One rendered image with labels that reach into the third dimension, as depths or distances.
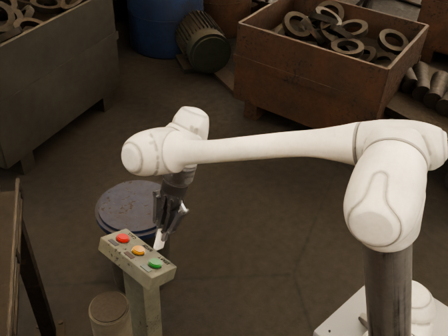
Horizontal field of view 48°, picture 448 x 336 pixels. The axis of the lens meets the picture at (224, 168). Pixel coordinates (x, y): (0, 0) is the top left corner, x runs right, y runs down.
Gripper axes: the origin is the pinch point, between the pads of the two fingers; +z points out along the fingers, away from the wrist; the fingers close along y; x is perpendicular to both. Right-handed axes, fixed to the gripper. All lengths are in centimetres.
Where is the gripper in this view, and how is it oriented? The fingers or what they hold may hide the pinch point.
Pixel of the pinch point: (160, 239)
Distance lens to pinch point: 151.0
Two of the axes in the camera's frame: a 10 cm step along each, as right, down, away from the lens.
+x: 6.0, -1.6, 7.8
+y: 7.5, 4.4, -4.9
